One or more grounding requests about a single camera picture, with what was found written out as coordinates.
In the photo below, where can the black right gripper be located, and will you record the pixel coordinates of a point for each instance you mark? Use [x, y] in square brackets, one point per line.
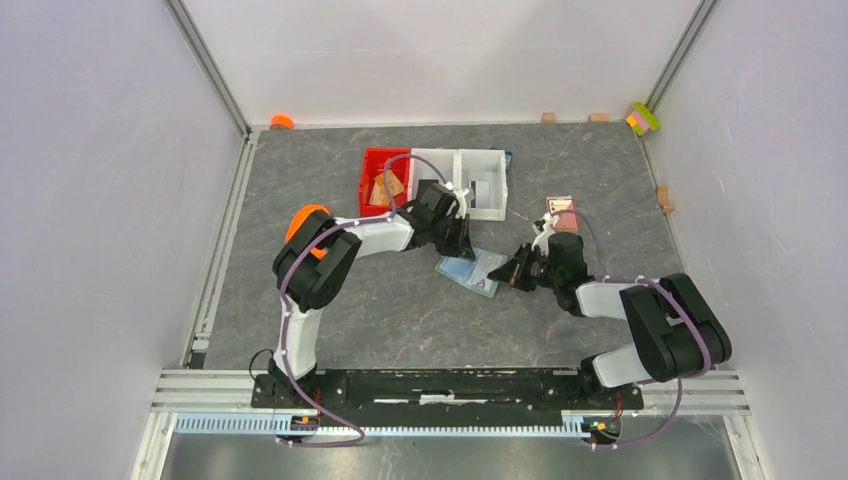
[512, 273]

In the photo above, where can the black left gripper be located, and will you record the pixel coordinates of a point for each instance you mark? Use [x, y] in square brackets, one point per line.
[462, 245]

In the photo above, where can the gold credit card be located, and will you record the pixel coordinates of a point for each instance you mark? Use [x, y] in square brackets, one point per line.
[390, 181]

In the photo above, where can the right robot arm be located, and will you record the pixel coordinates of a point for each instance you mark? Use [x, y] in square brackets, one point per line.
[675, 333]

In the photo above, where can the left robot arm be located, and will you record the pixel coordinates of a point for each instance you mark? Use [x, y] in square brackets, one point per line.
[307, 288]

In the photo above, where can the striped card in bin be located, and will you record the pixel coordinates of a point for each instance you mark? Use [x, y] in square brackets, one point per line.
[481, 191]

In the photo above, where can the red playing card box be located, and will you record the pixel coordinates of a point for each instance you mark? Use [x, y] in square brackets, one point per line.
[563, 209]

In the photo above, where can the white bin right compartment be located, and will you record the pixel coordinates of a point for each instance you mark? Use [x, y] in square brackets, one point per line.
[486, 165]

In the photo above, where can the white bin compartment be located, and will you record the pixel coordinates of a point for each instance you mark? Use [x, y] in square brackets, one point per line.
[440, 165]
[486, 165]

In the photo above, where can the white bin left compartment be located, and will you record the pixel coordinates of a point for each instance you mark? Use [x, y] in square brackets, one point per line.
[440, 165]

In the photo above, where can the wooden piece in red bin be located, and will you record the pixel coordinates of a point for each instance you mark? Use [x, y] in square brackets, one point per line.
[379, 197]

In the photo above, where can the red plastic bin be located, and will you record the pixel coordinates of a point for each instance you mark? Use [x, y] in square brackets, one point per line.
[376, 160]

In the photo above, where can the wooden arch block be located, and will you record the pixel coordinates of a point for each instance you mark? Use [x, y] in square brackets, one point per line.
[664, 199]

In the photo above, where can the orange curved toy track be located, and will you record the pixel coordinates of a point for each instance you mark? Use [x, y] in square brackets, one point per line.
[307, 225]

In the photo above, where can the wooden block right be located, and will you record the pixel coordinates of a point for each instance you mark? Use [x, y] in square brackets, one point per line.
[598, 118]

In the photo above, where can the multicolour toy brick stack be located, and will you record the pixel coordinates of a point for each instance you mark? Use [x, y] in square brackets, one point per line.
[641, 120]

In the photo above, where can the orange tape roll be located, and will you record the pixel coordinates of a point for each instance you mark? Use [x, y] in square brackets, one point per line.
[281, 122]

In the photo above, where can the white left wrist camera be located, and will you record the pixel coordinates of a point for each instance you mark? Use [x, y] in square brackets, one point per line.
[464, 197]

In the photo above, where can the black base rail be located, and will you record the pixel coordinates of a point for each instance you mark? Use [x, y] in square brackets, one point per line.
[545, 388]

